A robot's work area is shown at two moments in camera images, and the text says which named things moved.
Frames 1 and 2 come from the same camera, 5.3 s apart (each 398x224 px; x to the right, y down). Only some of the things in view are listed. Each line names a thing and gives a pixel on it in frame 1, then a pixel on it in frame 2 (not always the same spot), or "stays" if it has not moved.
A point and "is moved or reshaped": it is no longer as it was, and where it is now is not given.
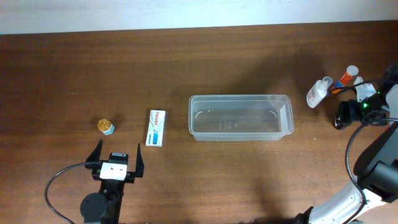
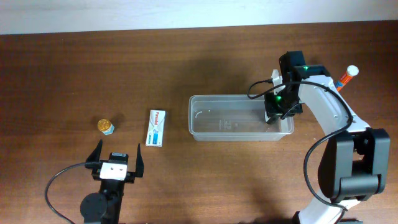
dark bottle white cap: [342, 122] is moved or reshaped
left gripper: [92, 161] stays
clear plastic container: [240, 117] stays
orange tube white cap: [351, 70] stays
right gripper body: [374, 107] → [283, 102]
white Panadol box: [155, 128] stays
